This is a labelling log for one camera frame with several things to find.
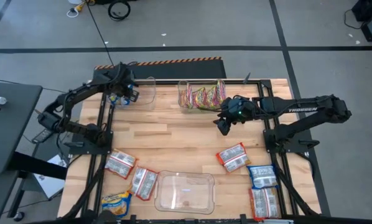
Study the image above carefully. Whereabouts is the coiled black cable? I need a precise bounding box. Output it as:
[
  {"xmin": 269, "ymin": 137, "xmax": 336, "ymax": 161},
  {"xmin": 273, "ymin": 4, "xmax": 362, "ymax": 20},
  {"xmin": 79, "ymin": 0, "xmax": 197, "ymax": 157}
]
[{"xmin": 107, "ymin": 0, "xmax": 132, "ymax": 22}]

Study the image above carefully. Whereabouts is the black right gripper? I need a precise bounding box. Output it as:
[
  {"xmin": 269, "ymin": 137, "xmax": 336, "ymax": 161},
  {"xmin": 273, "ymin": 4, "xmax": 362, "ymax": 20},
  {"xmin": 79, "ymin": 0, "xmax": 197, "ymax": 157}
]
[{"xmin": 200, "ymin": 95, "xmax": 257, "ymax": 124}]

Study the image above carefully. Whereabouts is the black hazard-striped floor mat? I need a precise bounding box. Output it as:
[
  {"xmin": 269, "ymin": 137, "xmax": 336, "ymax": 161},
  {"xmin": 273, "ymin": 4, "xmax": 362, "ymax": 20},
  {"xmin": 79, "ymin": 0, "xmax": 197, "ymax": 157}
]
[{"xmin": 93, "ymin": 56, "xmax": 226, "ymax": 80}]

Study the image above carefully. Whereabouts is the green Maruchan noodle pack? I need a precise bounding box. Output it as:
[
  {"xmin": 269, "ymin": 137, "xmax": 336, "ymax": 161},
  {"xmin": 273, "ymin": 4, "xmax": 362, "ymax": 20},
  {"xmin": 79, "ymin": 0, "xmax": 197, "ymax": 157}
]
[
  {"xmin": 179, "ymin": 83, "xmax": 193, "ymax": 110},
  {"xmin": 215, "ymin": 79, "xmax": 228, "ymax": 106},
  {"xmin": 206, "ymin": 83, "xmax": 220, "ymax": 109},
  {"xmin": 190, "ymin": 86, "xmax": 209, "ymax": 110}
]

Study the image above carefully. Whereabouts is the black power adapter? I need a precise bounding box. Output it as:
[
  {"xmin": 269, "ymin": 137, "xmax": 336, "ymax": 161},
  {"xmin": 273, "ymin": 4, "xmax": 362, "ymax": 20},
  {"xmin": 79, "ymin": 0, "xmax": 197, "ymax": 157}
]
[{"xmin": 31, "ymin": 128, "xmax": 53, "ymax": 144}]

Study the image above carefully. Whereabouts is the dark grey desk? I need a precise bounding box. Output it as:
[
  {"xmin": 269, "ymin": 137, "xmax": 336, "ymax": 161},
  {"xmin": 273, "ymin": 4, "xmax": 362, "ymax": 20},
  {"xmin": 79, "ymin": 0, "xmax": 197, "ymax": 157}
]
[{"xmin": 0, "ymin": 81, "xmax": 69, "ymax": 224}]

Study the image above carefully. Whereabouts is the long black floor cable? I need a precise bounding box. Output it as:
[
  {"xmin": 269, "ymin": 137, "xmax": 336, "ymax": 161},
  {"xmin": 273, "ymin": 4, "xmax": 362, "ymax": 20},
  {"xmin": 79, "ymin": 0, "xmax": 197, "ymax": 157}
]
[{"xmin": 85, "ymin": 0, "xmax": 120, "ymax": 77}]

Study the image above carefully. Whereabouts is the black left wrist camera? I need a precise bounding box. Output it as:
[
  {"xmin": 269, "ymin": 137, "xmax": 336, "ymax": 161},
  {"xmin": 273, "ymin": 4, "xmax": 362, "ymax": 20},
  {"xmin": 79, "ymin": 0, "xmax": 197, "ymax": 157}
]
[{"xmin": 127, "ymin": 88, "xmax": 141, "ymax": 103}]

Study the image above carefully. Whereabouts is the grey box with white label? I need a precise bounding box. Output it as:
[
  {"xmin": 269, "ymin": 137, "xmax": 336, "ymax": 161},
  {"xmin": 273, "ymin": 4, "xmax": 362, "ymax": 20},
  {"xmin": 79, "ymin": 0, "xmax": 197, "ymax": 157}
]
[{"xmin": 21, "ymin": 153, "xmax": 69, "ymax": 201}]

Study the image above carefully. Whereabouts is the clear plastic bin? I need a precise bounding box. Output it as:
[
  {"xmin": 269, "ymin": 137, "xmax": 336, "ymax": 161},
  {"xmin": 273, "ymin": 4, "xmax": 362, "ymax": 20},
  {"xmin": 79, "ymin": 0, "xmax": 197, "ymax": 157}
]
[
  {"xmin": 177, "ymin": 79, "xmax": 228, "ymax": 113},
  {"xmin": 106, "ymin": 76, "xmax": 157, "ymax": 112},
  {"xmin": 154, "ymin": 170, "xmax": 216, "ymax": 215}
]

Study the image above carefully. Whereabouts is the orange Maruchan noodle pack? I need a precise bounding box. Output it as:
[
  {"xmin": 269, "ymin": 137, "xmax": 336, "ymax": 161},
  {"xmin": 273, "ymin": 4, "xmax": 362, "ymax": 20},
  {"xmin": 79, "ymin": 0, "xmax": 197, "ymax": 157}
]
[
  {"xmin": 104, "ymin": 148, "xmax": 139, "ymax": 180},
  {"xmin": 129, "ymin": 167, "xmax": 159, "ymax": 202},
  {"xmin": 249, "ymin": 187, "xmax": 281, "ymax": 222},
  {"xmin": 216, "ymin": 142, "xmax": 252, "ymax": 174}
]

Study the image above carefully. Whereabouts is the black aluminium rig frame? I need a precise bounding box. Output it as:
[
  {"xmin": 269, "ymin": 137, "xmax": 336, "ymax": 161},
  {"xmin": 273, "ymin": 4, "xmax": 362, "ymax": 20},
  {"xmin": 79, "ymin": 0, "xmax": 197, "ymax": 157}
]
[{"xmin": 61, "ymin": 70, "xmax": 330, "ymax": 224}]

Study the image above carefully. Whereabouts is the yellow plug with white cable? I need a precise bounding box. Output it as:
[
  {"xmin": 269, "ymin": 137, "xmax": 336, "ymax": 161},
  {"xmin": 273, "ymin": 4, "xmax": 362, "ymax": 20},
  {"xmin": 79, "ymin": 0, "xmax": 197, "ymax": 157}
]
[{"xmin": 66, "ymin": 0, "xmax": 89, "ymax": 19}]

